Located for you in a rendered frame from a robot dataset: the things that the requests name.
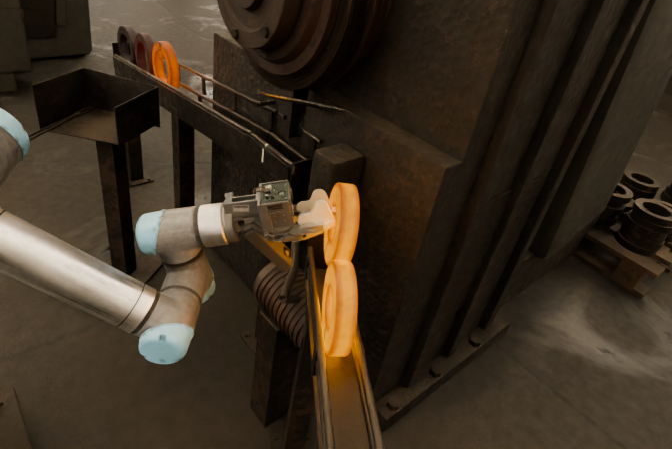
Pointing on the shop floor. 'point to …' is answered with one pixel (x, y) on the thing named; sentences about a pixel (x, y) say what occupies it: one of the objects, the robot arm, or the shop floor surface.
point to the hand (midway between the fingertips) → (342, 216)
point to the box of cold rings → (11, 30)
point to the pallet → (633, 233)
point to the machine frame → (452, 137)
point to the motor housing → (276, 343)
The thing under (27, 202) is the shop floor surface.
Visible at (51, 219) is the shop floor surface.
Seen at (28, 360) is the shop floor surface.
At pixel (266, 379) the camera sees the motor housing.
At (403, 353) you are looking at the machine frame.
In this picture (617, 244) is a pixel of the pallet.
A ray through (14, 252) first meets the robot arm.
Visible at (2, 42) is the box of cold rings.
